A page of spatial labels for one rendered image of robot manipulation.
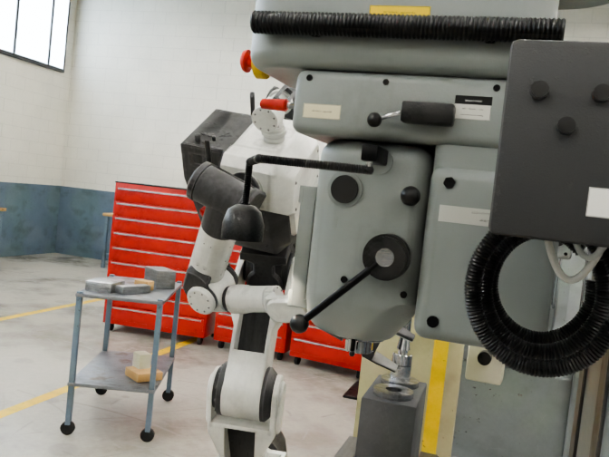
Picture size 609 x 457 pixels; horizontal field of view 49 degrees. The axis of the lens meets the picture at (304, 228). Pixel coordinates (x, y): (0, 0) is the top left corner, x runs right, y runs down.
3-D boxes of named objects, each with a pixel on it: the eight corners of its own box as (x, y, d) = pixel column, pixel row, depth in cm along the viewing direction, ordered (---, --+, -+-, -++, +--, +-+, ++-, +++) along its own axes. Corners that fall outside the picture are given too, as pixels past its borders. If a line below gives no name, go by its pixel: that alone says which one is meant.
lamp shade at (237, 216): (219, 236, 118) (223, 200, 117) (260, 239, 119) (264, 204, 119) (221, 238, 111) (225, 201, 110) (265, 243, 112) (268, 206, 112)
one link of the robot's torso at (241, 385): (215, 417, 185) (246, 259, 202) (277, 427, 182) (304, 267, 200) (202, 409, 171) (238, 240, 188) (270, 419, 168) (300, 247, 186)
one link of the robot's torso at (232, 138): (178, 257, 178) (163, 140, 156) (232, 190, 204) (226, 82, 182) (283, 284, 170) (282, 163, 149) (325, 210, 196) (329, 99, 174)
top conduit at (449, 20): (247, 30, 102) (250, 6, 101) (257, 37, 106) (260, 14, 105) (563, 41, 88) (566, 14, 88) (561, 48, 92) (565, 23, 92)
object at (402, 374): (405, 375, 162) (407, 354, 162) (412, 382, 157) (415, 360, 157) (387, 375, 161) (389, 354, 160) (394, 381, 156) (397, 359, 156)
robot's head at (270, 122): (252, 138, 162) (251, 104, 156) (268, 120, 169) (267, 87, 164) (277, 143, 160) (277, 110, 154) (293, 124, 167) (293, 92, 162)
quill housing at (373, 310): (290, 335, 107) (312, 134, 106) (325, 316, 127) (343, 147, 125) (409, 355, 102) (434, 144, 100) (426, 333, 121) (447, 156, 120)
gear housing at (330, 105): (288, 131, 105) (294, 66, 104) (329, 146, 128) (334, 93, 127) (511, 149, 95) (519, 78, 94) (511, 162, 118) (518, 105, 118)
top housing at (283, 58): (236, 63, 106) (247, -40, 105) (289, 92, 131) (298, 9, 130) (550, 78, 92) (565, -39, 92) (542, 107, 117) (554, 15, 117)
